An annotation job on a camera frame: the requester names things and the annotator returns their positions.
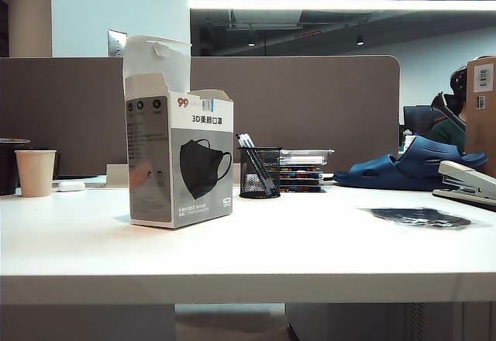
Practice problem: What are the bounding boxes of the white grey stapler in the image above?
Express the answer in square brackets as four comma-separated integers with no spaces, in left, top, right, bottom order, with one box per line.
[432,160,496,212]

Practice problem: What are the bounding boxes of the blue rubber slipper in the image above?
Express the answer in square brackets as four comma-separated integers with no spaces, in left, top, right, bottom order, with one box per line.
[332,153,445,191]
[397,136,489,180]

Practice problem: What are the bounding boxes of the black computer monitor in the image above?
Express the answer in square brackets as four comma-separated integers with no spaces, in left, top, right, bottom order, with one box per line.
[402,105,443,136]

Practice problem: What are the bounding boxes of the brown cardboard box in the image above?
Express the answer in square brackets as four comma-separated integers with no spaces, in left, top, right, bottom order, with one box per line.
[464,56,496,177]

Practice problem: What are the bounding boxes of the white earbuds case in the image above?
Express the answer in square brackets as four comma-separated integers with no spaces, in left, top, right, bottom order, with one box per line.
[57,179,85,192]

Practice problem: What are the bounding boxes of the white card stand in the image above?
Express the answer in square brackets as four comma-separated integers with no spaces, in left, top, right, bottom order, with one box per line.
[105,164,131,188]

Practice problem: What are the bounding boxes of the white ceiling light strip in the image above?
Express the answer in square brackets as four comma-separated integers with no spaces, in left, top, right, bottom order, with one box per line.
[188,0,496,11]

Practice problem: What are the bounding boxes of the grey under-desk cabinet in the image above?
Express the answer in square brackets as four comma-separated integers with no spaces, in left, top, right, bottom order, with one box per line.
[285,302,496,341]

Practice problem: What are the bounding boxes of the white grey mask box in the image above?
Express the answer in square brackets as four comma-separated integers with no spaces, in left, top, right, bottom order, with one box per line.
[122,34,235,229]

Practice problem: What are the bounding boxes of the person in green shirt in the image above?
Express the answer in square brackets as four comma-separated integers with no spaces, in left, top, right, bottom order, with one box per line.
[425,65,470,153]

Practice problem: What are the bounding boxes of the black mesh pen holder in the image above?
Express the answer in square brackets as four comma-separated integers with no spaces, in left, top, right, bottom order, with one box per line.
[237,146,283,199]

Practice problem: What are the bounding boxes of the colourful print flat box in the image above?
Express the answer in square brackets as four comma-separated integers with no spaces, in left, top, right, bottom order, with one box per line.
[278,164,325,180]
[278,178,325,194]

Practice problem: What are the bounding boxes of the black round container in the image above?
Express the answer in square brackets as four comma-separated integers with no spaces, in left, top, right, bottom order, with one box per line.
[0,138,31,196]

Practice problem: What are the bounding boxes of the metal wall switch plate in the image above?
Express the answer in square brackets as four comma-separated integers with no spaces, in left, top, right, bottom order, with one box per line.
[107,29,128,58]

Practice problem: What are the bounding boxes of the packaged black face mask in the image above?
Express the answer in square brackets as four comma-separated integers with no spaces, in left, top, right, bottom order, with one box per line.
[358,207,473,232]

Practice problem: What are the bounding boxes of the clear plastic flat box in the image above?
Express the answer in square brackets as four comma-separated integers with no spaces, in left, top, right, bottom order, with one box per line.
[279,148,335,166]

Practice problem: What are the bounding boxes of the white capped pen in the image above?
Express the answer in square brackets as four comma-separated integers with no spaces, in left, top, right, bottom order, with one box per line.
[242,133,278,194]
[236,133,272,195]

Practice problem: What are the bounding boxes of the beige paper cup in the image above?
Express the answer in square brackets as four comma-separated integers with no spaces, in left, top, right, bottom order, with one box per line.
[14,149,57,198]

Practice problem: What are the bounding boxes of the brown desk divider panel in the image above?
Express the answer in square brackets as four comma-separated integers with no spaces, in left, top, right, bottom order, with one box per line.
[0,54,401,176]

